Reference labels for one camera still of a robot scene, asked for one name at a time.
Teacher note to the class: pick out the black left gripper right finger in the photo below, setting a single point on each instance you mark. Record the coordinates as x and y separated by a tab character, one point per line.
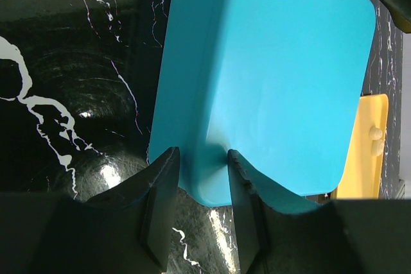
278	231

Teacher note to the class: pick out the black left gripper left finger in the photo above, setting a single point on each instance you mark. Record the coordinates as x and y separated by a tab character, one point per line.
126	229

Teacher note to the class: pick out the teal box lid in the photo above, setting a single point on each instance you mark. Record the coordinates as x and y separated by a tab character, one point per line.
277	80

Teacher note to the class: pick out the white round chocolate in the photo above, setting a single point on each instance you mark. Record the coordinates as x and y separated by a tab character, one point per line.
377	147

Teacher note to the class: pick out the white oval chocolate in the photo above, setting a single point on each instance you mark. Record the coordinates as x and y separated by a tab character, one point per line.
375	133

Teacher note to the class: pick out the yellow plastic tray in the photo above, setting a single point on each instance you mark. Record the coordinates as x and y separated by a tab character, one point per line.
362	172

